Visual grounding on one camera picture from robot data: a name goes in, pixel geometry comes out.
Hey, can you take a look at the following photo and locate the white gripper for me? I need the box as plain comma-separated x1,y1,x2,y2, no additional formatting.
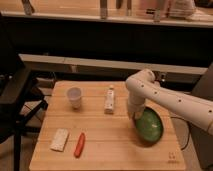
127,93,145,119

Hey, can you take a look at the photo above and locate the green ceramic bowl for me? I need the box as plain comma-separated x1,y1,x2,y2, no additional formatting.
134,107,164,144

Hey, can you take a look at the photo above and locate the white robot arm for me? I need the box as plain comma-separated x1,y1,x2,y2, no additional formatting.
125,69,213,135

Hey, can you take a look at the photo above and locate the white tube with cap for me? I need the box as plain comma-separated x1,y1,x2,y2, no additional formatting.
104,85,115,114

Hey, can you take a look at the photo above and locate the white plastic cup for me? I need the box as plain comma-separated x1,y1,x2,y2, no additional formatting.
67,87,82,109

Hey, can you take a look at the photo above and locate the orange carrot toy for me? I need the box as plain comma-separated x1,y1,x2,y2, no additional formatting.
74,133,86,158

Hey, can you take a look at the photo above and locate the white sponge block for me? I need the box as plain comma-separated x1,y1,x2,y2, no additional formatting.
50,129,69,152

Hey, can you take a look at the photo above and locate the black chair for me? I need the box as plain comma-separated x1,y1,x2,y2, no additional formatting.
0,13,48,171

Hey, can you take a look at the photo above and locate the black cable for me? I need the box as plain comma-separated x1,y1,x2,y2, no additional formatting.
170,114,192,151

